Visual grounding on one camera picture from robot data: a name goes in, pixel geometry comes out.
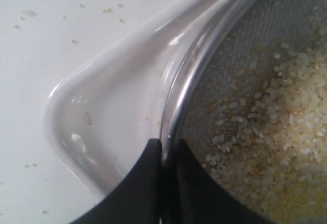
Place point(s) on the round steel mesh sieve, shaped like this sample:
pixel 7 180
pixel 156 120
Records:
pixel 232 57

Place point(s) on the white rectangular plastic tray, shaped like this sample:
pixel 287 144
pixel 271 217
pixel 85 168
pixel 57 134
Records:
pixel 99 118

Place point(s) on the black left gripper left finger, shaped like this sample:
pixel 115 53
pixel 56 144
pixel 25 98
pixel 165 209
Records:
pixel 136 198

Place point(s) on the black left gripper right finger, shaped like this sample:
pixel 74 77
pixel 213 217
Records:
pixel 202 200

